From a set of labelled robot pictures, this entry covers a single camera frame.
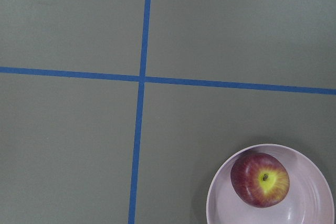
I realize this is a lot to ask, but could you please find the red yellow apple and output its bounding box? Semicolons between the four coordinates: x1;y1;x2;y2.
230;152;290;208

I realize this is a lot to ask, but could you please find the pink plate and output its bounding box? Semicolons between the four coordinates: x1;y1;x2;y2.
206;144;335;223

